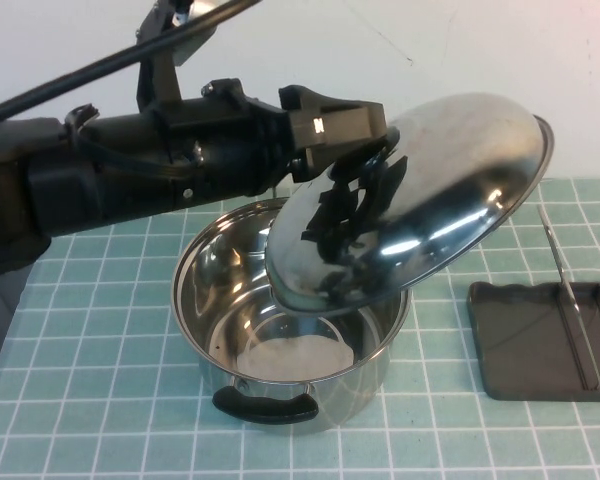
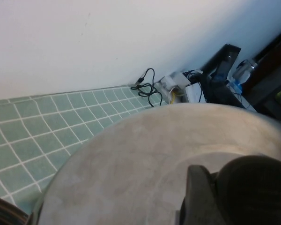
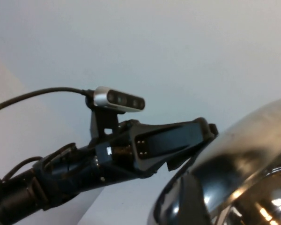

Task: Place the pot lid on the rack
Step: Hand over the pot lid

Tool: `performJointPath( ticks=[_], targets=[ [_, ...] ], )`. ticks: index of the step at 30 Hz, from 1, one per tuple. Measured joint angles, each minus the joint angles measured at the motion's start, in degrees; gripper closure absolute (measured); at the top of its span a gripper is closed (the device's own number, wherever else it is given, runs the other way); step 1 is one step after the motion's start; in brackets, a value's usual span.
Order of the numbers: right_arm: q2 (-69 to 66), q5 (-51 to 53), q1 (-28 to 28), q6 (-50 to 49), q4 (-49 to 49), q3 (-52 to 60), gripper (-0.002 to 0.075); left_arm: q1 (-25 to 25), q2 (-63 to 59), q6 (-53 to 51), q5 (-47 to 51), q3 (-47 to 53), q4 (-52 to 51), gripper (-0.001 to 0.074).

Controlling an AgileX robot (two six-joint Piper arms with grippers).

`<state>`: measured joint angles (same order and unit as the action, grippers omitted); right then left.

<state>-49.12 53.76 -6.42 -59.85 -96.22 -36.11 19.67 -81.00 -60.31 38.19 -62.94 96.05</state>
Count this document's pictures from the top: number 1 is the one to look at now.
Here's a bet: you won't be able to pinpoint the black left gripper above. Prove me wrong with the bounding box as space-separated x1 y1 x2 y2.
194 78 405 197

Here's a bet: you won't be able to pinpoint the stainless steel lid black knob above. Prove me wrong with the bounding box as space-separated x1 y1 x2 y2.
264 89 555 319

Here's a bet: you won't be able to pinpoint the dark grey lid rack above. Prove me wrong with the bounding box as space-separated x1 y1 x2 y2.
465 207 600 404

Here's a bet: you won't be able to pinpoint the teal tile-pattern table mat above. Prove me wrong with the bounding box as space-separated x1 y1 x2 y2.
0 177 600 480

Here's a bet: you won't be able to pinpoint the stainless steel pot black handles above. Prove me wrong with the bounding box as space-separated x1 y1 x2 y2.
172 184 414 436

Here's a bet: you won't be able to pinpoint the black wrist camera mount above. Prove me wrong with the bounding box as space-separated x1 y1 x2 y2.
132 0 221 119

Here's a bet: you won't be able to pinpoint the thick black cable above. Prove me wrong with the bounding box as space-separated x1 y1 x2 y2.
0 0 266 129

